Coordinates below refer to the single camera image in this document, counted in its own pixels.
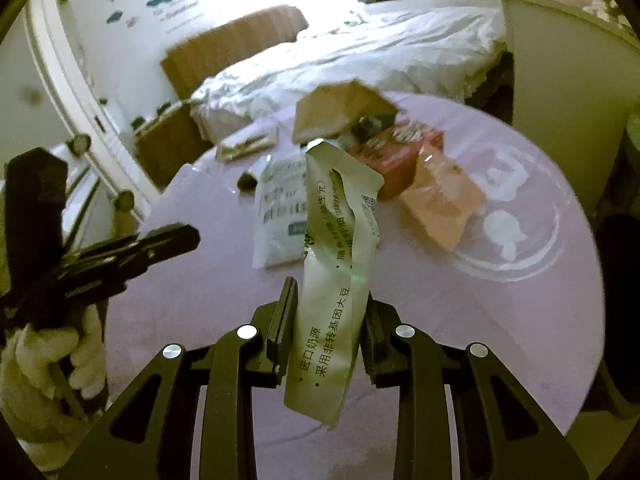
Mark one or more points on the person's left hand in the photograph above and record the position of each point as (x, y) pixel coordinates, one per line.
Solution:
(35, 360)

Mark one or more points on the white green sachet wrapper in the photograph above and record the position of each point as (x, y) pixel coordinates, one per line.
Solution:
(330, 310)

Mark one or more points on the orange plastic packet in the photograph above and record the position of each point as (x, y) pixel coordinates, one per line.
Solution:
(442, 202)

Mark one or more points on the round pink table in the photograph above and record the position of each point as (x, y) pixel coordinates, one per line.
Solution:
(200, 320)

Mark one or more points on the clear plastic lid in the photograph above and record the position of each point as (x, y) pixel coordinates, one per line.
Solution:
(510, 220)

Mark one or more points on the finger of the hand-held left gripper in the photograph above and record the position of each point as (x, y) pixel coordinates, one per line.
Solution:
(150, 242)
(97, 285)

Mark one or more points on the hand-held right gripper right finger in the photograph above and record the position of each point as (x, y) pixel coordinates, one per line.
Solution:
(369, 340)

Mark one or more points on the open cardboard box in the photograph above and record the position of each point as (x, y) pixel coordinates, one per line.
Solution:
(167, 147)

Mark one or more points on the white cabinet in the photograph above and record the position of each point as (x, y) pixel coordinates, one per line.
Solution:
(560, 90)

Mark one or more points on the small dark round item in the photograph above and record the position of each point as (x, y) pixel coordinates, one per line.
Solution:
(368, 127)

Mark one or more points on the small dark lump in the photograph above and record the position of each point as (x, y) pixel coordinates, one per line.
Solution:
(245, 182)

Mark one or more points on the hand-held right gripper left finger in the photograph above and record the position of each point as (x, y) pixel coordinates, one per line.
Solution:
(285, 330)

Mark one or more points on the white panelled door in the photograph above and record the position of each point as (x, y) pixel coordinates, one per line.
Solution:
(65, 90)

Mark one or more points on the red carton box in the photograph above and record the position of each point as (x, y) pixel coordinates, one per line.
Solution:
(400, 157)

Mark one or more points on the white bed duvet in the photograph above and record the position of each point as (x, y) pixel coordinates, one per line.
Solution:
(375, 45)

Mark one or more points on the white plastic packet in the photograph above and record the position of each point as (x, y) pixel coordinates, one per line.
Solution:
(280, 210)

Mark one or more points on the small brown cardboard box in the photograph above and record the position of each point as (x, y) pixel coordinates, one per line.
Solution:
(340, 110)

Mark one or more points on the black battery card pack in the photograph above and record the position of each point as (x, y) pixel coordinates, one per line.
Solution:
(247, 145)

